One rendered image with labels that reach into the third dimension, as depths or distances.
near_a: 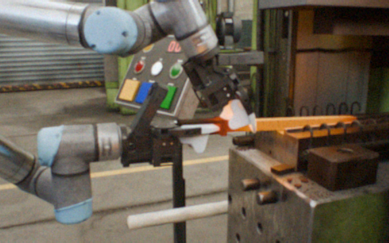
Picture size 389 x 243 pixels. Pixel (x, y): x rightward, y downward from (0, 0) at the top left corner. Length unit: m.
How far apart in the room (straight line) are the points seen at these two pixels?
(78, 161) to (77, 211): 0.10
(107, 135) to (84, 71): 7.97
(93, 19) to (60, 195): 0.34
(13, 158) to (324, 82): 0.86
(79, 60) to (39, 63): 0.82
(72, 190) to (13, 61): 7.94
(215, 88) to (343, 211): 0.34
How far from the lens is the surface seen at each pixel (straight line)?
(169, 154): 0.79
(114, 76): 5.89
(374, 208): 0.84
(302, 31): 1.14
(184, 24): 0.76
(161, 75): 1.31
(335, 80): 1.22
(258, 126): 0.87
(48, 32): 0.70
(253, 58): 0.83
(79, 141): 0.74
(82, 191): 0.78
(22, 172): 0.85
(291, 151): 0.88
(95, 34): 0.64
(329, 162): 0.78
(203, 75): 0.79
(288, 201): 0.81
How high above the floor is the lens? 1.22
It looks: 14 degrees down
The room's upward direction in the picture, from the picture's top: straight up
